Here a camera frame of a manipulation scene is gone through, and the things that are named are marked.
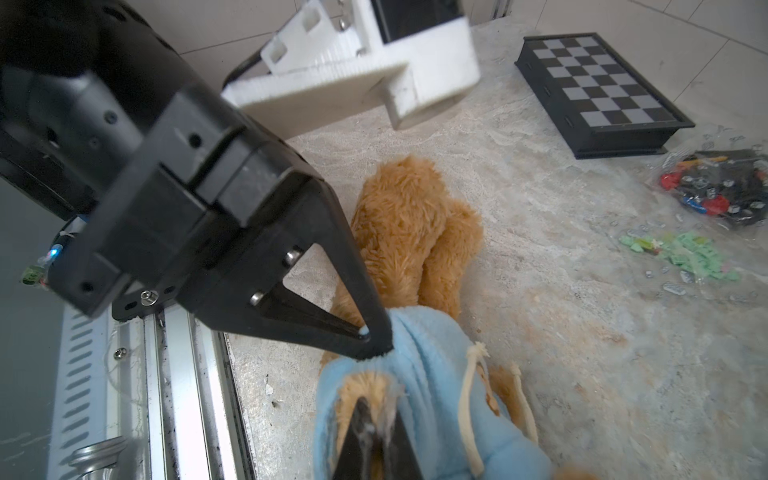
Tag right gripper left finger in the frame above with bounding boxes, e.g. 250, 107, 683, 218
332, 398, 378, 480

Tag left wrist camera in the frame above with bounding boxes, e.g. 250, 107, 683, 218
221, 1, 481, 138

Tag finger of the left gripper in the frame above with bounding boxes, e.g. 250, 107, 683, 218
176, 179, 393, 360

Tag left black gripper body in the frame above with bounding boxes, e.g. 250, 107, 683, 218
48, 86, 316, 317

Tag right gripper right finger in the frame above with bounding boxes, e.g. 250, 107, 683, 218
382, 416, 423, 480

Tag light blue bear hoodie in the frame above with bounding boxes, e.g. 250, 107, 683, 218
313, 306, 553, 479

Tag left circuit board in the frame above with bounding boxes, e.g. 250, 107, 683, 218
20, 242, 65, 289

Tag bag of colourful pieces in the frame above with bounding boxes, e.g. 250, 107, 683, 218
658, 149, 767, 227

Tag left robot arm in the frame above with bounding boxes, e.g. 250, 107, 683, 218
1, 1, 393, 359

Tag brown teddy bear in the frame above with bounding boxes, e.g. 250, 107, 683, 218
320, 154, 601, 480

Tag black white chessboard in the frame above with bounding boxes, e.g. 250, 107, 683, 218
515, 33, 695, 160

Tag small green pieces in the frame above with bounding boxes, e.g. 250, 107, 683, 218
618, 231, 741, 282

